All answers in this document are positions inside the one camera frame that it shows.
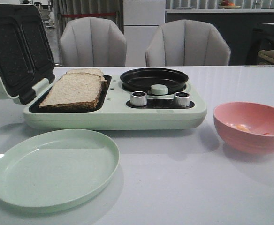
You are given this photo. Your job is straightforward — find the white bread slice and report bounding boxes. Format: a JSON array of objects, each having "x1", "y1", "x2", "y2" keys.
[
  {"x1": 66, "y1": 68, "x2": 108, "y2": 88},
  {"x1": 39, "y1": 73, "x2": 107, "y2": 110}
]

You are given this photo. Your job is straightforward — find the orange shrimp pieces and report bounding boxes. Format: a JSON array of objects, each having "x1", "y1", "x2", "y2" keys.
[{"x1": 229, "y1": 123, "x2": 271, "y2": 135}]

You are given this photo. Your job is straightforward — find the pink plastic bowl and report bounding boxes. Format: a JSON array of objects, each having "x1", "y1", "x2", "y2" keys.
[{"x1": 213, "y1": 102, "x2": 274, "y2": 154}]

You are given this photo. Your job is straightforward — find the green breakfast maker lid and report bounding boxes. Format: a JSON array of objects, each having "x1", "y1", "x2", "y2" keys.
[{"x1": 0, "y1": 4, "x2": 55, "y2": 105}]

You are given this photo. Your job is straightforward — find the green breakfast maker base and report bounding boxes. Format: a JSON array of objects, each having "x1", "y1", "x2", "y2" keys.
[{"x1": 23, "y1": 67, "x2": 206, "y2": 130}]

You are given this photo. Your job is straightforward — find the left silver control knob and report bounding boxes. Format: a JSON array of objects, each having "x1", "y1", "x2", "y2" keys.
[{"x1": 130, "y1": 91, "x2": 147, "y2": 107}]

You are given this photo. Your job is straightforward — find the silver control knob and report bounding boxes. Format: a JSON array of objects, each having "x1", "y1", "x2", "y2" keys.
[
  {"x1": 174, "y1": 92, "x2": 191, "y2": 107},
  {"x1": 130, "y1": 91, "x2": 147, "y2": 107}
]

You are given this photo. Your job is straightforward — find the black round frying pan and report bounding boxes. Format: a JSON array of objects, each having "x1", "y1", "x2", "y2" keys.
[{"x1": 120, "y1": 67, "x2": 189, "y2": 94}]

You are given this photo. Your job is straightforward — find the right silver control knob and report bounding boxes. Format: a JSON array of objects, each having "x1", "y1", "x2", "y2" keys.
[{"x1": 174, "y1": 92, "x2": 191, "y2": 107}]

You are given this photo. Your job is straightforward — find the right grey upholstered chair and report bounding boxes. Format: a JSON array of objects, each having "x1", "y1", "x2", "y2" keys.
[{"x1": 145, "y1": 19, "x2": 231, "y2": 67}]

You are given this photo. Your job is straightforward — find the grey upholstered chair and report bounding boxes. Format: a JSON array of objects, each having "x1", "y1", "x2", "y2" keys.
[
  {"x1": 60, "y1": 17, "x2": 127, "y2": 67},
  {"x1": 145, "y1": 19, "x2": 231, "y2": 67}
]

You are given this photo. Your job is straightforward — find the left grey upholstered chair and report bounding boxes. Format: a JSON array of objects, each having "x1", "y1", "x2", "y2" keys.
[{"x1": 60, "y1": 17, "x2": 127, "y2": 67}]

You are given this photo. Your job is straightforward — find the white cabinet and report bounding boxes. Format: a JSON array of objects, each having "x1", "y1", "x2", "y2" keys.
[{"x1": 123, "y1": 0, "x2": 166, "y2": 67}]

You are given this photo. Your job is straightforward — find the light green round plate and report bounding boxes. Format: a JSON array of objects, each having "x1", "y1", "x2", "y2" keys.
[{"x1": 0, "y1": 129, "x2": 120, "y2": 212}]

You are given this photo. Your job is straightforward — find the grey counter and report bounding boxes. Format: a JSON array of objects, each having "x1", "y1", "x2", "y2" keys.
[{"x1": 166, "y1": 9, "x2": 274, "y2": 65}]

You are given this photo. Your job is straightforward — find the fruit plate on counter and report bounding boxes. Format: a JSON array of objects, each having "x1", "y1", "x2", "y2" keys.
[{"x1": 219, "y1": 0, "x2": 241, "y2": 9}]

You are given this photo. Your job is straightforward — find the beige sofa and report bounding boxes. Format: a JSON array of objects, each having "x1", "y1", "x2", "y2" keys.
[{"x1": 257, "y1": 50, "x2": 274, "y2": 65}]

